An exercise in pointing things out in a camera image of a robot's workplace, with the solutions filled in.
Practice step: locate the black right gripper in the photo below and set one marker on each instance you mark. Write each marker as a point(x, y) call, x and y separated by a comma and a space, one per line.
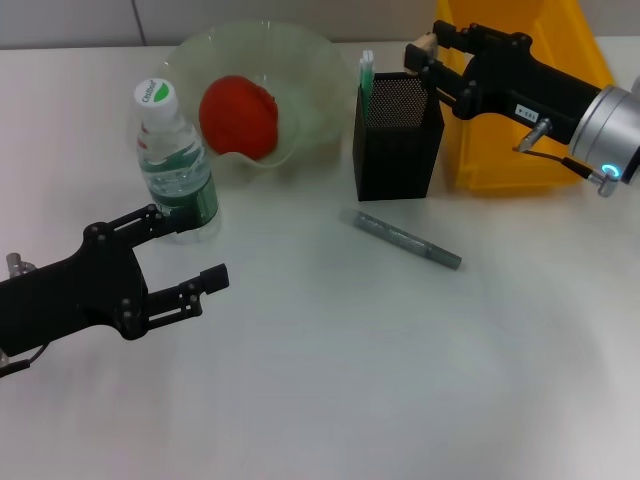
point(530, 85)

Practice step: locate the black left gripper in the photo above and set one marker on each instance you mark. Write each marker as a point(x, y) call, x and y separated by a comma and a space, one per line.
point(65, 295)

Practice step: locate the beige eraser with label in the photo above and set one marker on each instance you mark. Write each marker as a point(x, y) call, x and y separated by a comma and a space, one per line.
point(426, 44)

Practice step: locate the green utility knife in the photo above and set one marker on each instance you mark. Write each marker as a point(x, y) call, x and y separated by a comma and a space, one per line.
point(366, 85)

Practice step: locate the clear plastic water bottle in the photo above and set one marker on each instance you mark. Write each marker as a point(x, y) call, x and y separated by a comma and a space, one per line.
point(175, 165)

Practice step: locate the orange fruit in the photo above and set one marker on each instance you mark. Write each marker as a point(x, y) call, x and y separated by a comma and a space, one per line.
point(240, 120)

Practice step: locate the grey marker pen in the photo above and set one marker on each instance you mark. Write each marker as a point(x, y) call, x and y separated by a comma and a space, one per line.
point(400, 239)

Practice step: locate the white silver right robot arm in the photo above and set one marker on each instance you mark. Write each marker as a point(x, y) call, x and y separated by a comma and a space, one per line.
point(615, 135)

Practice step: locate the black mesh pen holder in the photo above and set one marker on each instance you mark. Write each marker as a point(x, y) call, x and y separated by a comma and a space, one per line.
point(395, 150)

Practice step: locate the translucent green fruit bowl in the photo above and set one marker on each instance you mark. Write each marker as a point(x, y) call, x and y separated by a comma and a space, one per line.
point(310, 75)

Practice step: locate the yellow plastic storage bin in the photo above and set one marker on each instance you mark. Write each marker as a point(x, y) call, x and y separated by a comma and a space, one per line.
point(500, 150)

